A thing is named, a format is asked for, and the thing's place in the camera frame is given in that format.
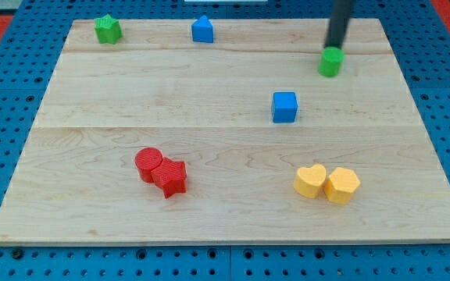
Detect green cylinder block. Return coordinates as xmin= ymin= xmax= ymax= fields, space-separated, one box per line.
xmin=318 ymin=47 xmax=345 ymax=77

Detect blue triangle block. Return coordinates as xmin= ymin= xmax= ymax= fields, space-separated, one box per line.
xmin=191 ymin=15 xmax=214 ymax=43

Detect red star block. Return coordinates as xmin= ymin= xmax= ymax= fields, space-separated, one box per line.
xmin=152 ymin=157 xmax=187 ymax=198

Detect yellow hexagon block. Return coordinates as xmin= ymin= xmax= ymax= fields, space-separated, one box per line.
xmin=323 ymin=167 xmax=361 ymax=205

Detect red cylinder block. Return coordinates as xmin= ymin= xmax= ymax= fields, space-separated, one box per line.
xmin=134 ymin=148 xmax=163 ymax=183

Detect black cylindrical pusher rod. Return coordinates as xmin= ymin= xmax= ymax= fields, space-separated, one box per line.
xmin=323 ymin=0 xmax=356 ymax=48

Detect blue cube block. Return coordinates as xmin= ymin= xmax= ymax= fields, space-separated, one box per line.
xmin=271 ymin=92 xmax=298 ymax=123

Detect light wooden board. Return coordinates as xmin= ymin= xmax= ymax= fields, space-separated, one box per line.
xmin=0 ymin=19 xmax=450 ymax=247

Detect green star block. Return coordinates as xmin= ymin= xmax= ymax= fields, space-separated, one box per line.
xmin=94 ymin=13 xmax=123 ymax=44

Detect yellow heart block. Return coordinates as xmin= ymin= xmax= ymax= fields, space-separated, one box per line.
xmin=293 ymin=164 xmax=327 ymax=199

